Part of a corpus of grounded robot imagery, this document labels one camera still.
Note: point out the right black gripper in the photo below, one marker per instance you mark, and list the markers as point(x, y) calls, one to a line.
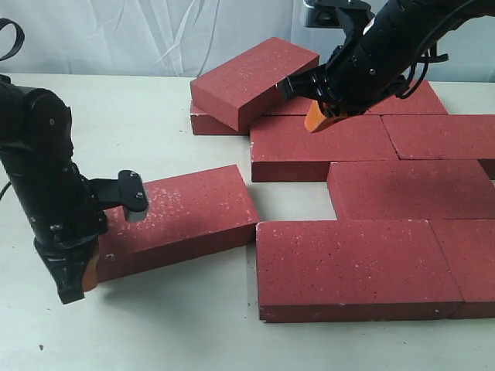
point(368, 67)

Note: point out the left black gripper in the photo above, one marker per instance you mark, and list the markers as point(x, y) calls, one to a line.
point(62, 211)

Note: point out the red brick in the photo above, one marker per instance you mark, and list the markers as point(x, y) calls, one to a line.
point(239, 91)
point(352, 271)
point(189, 216)
point(468, 247)
point(282, 150)

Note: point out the centre lower base brick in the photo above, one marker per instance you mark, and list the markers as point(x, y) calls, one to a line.
point(414, 190)

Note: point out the base brick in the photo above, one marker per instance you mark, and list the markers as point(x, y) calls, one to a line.
point(204, 124)
point(414, 190)
point(423, 101)
point(443, 137)

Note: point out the rear right base brick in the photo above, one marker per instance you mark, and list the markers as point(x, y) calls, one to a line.
point(423, 101)

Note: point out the right middle base brick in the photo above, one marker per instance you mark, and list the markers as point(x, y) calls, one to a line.
point(443, 137)

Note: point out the rear left base brick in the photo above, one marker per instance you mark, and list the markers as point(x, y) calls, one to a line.
point(204, 124)

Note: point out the white backdrop cloth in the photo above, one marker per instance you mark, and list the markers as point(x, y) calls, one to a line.
point(152, 38)

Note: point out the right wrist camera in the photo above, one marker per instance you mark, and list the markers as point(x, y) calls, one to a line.
point(328, 11)

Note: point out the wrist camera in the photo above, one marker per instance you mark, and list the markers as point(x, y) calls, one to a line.
point(126, 191)
point(328, 11)

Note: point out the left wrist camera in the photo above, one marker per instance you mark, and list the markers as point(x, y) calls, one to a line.
point(126, 191)

